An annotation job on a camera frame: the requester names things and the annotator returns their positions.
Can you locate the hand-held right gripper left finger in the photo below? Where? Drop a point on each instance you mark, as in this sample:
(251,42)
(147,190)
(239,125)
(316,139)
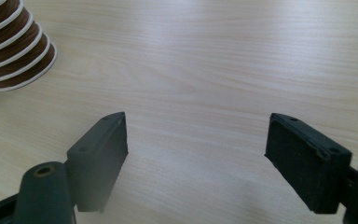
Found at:
(101,161)

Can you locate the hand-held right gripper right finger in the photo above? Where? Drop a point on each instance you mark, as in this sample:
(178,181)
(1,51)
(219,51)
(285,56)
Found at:
(307,168)

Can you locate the stack of brown paper cups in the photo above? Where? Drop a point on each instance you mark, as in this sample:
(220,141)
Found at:
(9,46)

